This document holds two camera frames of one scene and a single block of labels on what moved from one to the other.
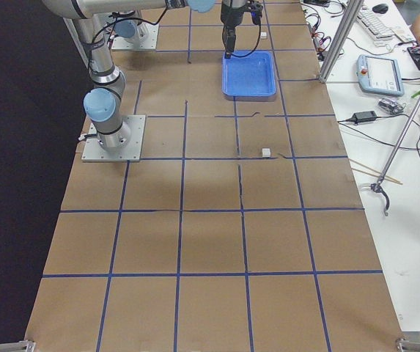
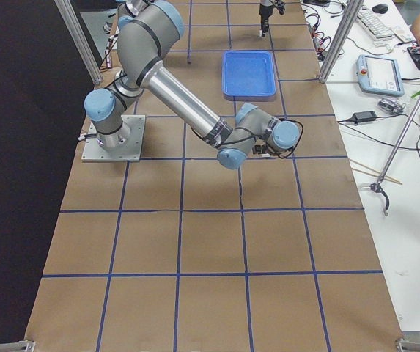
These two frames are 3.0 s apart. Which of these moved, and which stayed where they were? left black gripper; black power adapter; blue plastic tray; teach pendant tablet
Moved: left black gripper
Stayed: blue plastic tray; black power adapter; teach pendant tablet
